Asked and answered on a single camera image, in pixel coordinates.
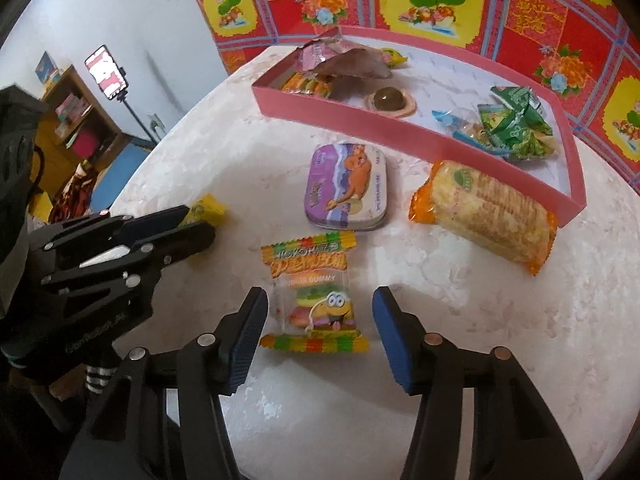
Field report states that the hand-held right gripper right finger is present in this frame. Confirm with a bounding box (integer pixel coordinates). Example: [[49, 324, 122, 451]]
[[371, 285, 583, 480]]

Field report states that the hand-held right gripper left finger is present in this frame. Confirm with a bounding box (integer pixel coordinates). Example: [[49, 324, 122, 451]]
[[60, 286, 269, 480]]

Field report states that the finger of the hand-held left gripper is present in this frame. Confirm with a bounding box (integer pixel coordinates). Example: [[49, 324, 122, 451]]
[[30, 204, 192, 263], [40, 221, 217, 307]]

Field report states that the shallow pink cardboard box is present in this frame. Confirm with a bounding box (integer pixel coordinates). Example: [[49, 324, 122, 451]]
[[251, 25, 588, 228]]

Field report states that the green snack packet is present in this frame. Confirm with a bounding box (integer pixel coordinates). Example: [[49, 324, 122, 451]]
[[500, 132, 558, 162], [477, 105, 531, 151], [490, 85, 553, 133]]

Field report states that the brown snack packet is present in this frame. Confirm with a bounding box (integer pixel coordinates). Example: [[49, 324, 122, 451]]
[[315, 47, 393, 101]]

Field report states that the person's left forearm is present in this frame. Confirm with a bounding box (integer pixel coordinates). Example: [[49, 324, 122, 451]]
[[82, 355, 121, 393]]

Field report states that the blue mat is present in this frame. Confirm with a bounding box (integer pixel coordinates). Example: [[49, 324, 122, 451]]
[[90, 142, 151, 202]]

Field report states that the dark floral cloth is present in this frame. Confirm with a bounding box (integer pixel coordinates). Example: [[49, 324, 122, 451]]
[[47, 160, 101, 223]]

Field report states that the black phone tripod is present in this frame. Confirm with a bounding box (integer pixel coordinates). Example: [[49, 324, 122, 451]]
[[119, 94, 157, 150]]

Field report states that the wooden shelf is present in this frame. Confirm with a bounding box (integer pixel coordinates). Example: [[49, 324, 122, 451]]
[[30, 65, 126, 161]]

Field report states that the smartphone with lit screen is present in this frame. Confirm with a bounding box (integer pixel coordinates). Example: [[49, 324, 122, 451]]
[[84, 45, 128, 101]]

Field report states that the orange rice cracker packet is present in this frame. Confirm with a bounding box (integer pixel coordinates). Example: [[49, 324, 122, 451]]
[[410, 160, 558, 276]]

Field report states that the purple cartoon tin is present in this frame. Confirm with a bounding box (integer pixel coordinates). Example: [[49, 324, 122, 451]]
[[304, 142, 391, 232]]

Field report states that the blue picture card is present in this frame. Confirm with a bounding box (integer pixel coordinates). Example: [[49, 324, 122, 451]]
[[35, 51, 63, 83]]

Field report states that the clear blue-edged snack packet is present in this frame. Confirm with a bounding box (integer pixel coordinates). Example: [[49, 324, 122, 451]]
[[432, 109, 483, 141]]

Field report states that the round brown jelly candy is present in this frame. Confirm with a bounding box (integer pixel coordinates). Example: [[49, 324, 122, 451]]
[[364, 86, 417, 120]]

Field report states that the red floral printed cloth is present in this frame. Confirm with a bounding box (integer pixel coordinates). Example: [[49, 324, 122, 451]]
[[180, 0, 640, 191]]

